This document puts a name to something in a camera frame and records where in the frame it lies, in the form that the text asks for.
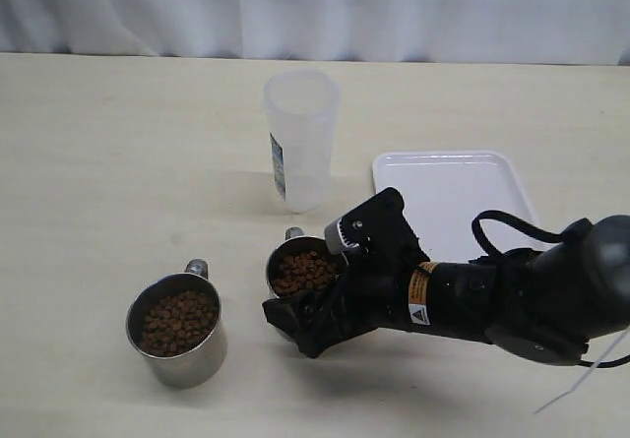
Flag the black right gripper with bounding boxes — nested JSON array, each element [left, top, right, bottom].
[[262, 187, 433, 358]]

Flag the steel cup with kibble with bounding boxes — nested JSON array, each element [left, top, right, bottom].
[[125, 259, 227, 389], [266, 226, 347, 298]]

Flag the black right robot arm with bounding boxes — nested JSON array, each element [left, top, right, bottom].
[[262, 187, 629, 366]]

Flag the white rectangular plastic tray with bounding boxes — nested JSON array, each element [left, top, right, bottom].
[[372, 150, 538, 262]]

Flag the clear plastic tall container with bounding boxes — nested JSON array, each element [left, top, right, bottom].
[[263, 69, 341, 214]]

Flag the white zip tie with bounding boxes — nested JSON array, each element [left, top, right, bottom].
[[534, 329, 630, 415]]

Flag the white curtain backdrop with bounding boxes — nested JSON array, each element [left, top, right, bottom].
[[1, 0, 629, 66]]

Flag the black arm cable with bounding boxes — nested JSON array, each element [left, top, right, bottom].
[[471, 210, 562, 262]]

